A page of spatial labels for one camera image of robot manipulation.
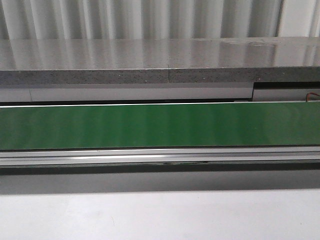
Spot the green conveyor belt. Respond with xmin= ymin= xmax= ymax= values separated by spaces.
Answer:
xmin=0 ymin=102 xmax=320 ymax=151

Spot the white pleated curtain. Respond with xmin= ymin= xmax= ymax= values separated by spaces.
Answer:
xmin=0 ymin=0 xmax=320 ymax=40

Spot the white conveyor back rail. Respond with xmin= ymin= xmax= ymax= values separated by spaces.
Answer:
xmin=0 ymin=81 xmax=320 ymax=103

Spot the aluminium conveyor front rail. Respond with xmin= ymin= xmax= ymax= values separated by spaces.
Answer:
xmin=0 ymin=145 xmax=320 ymax=166

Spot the red wire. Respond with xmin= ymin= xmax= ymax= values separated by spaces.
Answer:
xmin=304 ymin=92 xmax=320 ymax=103

